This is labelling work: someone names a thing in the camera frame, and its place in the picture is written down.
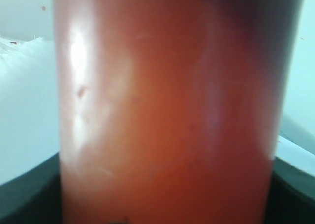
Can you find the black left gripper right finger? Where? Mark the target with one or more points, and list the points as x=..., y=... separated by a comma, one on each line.
x=291, y=198

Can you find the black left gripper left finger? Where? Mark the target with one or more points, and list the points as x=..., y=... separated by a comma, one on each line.
x=34, y=197

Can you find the red ketchup squeeze bottle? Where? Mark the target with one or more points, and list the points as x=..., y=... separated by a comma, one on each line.
x=170, y=109

